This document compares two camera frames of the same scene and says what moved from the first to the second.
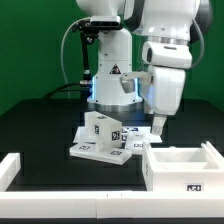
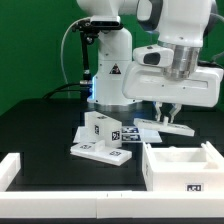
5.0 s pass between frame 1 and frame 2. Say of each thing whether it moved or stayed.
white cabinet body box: stayed
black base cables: stayed
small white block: moved
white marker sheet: stayed
